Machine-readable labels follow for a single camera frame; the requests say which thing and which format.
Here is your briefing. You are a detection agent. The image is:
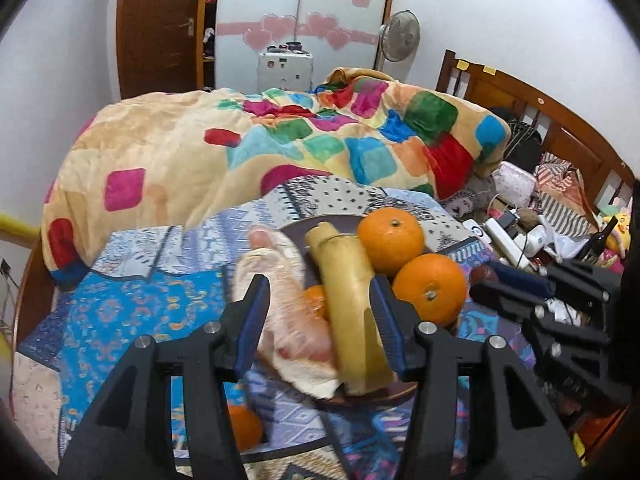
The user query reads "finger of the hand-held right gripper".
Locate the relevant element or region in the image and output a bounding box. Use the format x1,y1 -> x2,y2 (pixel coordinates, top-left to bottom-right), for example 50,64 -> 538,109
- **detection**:
489,261 -> 613,311
470,281 -> 608,361

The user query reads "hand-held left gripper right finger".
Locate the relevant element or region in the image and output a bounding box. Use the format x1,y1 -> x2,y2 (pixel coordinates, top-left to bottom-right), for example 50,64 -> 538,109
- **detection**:
369,274 -> 583,480

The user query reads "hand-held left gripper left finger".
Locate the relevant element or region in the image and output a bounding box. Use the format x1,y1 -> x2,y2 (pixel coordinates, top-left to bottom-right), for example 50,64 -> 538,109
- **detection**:
57,274 -> 272,480

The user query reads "yellow banana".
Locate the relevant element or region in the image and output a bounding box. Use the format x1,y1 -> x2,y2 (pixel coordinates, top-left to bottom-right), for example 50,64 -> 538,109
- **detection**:
304,221 -> 396,396

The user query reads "large pomelo piece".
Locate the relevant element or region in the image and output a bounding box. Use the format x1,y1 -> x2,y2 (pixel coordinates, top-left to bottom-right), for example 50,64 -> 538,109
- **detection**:
232,224 -> 343,401

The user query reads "orange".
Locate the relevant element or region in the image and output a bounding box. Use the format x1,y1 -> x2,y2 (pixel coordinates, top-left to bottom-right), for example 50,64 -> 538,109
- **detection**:
391,253 -> 468,328
356,207 -> 426,277

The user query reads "small tangerine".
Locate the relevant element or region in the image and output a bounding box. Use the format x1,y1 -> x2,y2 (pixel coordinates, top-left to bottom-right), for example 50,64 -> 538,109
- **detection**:
302,285 -> 328,321
227,404 -> 264,452

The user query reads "purple plate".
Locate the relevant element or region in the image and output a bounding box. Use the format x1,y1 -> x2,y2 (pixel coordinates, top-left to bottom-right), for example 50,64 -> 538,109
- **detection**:
277,215 -> 468,406

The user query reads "small brown fruit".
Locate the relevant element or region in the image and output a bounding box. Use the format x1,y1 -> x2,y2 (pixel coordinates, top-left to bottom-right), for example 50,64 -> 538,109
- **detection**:
470,265 -> 501,286

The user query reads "white power strip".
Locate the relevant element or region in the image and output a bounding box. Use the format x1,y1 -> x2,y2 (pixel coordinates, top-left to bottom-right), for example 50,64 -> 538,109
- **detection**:
485,217 -> 531,268

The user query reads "striped bag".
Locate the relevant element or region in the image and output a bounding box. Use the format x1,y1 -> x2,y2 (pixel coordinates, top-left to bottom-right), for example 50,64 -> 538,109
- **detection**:
532,152 -> 601,226

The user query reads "dark wine bottle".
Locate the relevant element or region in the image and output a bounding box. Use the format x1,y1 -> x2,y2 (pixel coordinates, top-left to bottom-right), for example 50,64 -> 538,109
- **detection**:
580,215 -> 618,263

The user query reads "light pink pouch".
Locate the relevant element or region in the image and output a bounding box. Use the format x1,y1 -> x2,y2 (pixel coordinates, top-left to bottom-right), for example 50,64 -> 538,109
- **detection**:
490,161 -> 538,208

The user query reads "yellow plush toy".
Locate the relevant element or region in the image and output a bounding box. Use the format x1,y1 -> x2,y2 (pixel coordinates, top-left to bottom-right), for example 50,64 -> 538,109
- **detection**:
600,200 -> 633,266

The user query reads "patterned blue mat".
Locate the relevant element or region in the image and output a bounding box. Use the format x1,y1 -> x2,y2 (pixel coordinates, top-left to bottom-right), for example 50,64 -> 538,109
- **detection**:
170,385 -> 451,480

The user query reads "patterned bed sheet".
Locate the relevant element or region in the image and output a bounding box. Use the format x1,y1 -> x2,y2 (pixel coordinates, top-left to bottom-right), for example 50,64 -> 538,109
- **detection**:
15,175 -> 501,480

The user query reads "black backpack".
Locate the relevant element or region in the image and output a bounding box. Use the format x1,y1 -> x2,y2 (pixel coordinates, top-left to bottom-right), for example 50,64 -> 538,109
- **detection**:
487,107 -> 543,173

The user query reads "colourful checked blanket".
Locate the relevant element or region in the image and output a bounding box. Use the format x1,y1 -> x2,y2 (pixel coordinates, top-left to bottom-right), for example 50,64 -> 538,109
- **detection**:
42,67 -> 512,291

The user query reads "wooden bed headboard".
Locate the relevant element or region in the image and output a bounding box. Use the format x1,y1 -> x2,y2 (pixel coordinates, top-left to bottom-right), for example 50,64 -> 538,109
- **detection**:
435,49 -> 636,211

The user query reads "small white appliance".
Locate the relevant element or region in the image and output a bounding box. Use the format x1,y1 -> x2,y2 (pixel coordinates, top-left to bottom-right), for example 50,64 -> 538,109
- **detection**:
256,44 -> 314,93

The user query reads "yellow foam tube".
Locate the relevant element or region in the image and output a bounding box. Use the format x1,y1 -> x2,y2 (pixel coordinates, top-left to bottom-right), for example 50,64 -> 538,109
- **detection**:
0,212 -> 41,243

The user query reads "standing fan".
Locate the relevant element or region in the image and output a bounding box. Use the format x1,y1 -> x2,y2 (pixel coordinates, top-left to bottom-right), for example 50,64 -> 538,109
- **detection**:
375,10 -> 422,73

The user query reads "brown wooden door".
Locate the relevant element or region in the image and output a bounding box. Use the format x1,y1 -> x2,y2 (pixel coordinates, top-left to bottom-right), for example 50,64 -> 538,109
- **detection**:
116,0 -> 211,100

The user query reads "white wardrobe with hearts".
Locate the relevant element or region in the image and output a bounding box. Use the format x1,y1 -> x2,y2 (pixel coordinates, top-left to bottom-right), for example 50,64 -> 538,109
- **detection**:
197,0 -> 401,92

